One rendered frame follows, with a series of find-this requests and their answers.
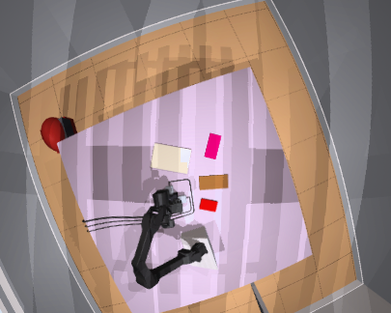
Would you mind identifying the magenta flat rectangular slab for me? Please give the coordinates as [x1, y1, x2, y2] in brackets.
[205, 133, 221, 159]

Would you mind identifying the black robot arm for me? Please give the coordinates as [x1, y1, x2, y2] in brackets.
[131, 190, 208, 290]

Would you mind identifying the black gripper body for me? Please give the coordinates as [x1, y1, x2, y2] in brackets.
[157, 188, 175, 229]

